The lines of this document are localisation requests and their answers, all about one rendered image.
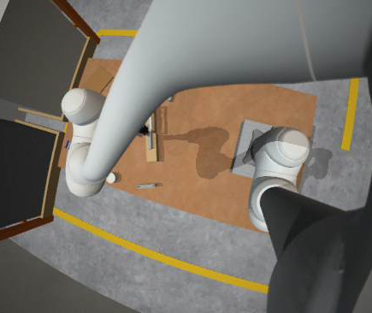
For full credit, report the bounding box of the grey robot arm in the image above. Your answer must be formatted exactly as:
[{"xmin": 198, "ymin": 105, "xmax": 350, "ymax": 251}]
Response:
[{"xmin": 62, "ymin": 0, "xmax": 372, "ymax": 313}]

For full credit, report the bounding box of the pale grey cylinder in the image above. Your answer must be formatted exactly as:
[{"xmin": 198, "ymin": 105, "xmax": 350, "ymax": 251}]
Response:
[{"xmin": 106, "ymin": 172, "xmax": 118, "ymax": 183}]

